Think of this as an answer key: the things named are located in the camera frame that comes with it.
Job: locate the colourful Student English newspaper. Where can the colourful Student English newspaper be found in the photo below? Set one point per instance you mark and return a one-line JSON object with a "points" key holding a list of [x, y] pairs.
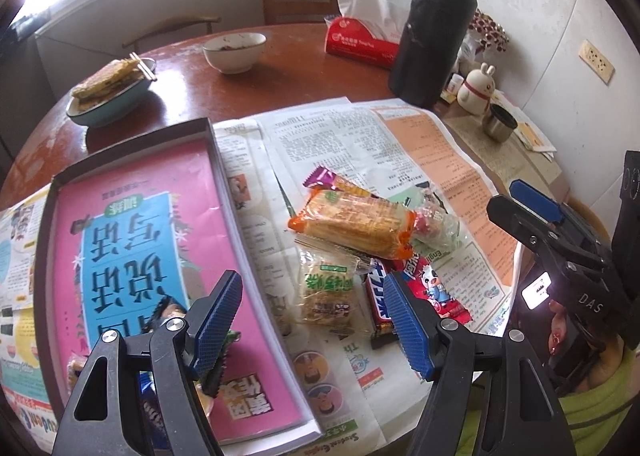
{"points": [[21, 376]]}

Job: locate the white and orange newspaper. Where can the white and orange newspaper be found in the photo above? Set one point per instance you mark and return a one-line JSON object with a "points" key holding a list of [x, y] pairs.
{"points": [[385, 179]]}

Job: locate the black green snack packet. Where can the black green snack packet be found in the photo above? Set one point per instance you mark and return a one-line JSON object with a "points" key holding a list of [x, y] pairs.
{"points": [[172, 308]]}

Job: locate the wooden chopsticks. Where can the wooden chopsticks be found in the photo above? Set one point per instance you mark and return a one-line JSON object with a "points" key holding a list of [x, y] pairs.
{"points": [[146, 71]]}

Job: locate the pink lined cardboard tray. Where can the pink lined cardboard tray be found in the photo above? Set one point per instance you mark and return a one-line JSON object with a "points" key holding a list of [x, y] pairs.
{"points": [[151, 217]]}

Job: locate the small white bottle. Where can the small white bottle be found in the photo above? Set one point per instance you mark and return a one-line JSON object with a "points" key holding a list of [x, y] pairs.
{"points": [[454, 84]]}

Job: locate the small steel cup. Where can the small steel cup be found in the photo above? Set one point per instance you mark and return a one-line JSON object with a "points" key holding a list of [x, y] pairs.
{"points": [[498, 124]]}

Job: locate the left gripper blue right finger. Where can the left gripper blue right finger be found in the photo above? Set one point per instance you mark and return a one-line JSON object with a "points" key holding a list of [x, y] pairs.
{"points": [[521, 413]]}

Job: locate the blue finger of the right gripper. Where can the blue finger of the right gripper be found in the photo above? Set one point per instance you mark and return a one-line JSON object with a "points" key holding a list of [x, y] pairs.
{"points": [[535, 230], [535, 198]]}

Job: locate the teal bowl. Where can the teal bowl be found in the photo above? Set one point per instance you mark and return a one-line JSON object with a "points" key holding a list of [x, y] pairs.
{"points": [[117, 107]]}

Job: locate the red tissue pack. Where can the red tissue pack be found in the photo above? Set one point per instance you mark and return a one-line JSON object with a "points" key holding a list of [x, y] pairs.
{"points": [[349, 38]]}

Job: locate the orange cracker packet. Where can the orange cracker packet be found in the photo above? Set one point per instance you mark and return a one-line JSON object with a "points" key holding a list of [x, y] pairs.
{"points": [[374, 226]]}

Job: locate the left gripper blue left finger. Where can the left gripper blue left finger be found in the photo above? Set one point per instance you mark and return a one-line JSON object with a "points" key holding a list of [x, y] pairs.
{"points": [[104, 415]]}

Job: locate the purple orange snack bar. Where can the purple orange snack bar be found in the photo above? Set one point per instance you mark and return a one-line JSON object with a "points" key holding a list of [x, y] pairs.
{"points": [[326, 179]]}

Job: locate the brown wooden chair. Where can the brown wooden chair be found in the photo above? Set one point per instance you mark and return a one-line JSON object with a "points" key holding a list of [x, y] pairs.
{"points": [[278, 12]]}

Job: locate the clear cake slice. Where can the clear cake slice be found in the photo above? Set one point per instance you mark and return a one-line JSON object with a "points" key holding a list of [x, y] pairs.
{"points": [[75, 365]]}

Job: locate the small white bowl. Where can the small white bowl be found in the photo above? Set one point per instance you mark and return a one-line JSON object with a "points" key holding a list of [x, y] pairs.
{"points": [[232, 54]]}

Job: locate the black thermos flask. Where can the black thermos flask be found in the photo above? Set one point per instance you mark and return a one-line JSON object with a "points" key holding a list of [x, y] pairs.
{"points": [[428, 49]]}

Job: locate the yellow green candy packet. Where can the yellow green candy packet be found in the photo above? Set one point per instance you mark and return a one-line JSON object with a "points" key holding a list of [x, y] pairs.
{"points": [[207, 395]]}

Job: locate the green label rice cracker packet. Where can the green label rice cracker packet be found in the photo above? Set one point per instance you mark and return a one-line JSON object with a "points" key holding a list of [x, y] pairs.
{"points": [[329, 286]]}

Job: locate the stacked flatbread pancakes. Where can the stacked flatbread pancakes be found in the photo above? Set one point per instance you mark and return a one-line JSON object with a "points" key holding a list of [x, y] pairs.
{"points": [[106, 83]]}

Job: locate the curved back wooden chair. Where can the curved back wooden chair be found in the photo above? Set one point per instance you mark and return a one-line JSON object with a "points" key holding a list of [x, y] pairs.
{"points": [[171, 25]]}

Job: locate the blue Oreo cookie packet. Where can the blue Oreo cookie packet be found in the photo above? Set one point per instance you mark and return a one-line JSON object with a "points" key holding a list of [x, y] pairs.
{"points": [[152, 416]]}

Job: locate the white rabbit figurine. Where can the white rabbit figurine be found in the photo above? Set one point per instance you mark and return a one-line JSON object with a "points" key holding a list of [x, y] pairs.
{"points": [[475, 93]]}

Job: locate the red milk candy packet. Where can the red milk candy packet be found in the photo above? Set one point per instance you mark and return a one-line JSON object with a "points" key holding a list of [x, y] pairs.
{"points": [[425, 284]]}

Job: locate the red white patterned jar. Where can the red white patterned jar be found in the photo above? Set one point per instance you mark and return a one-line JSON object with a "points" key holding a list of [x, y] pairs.
{"points": [[487, 34]]}

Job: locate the Snickers chocolate bar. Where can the Snickers chocolate bar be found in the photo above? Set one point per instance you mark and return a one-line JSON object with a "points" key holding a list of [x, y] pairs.
{"points": [[383, 327]]}

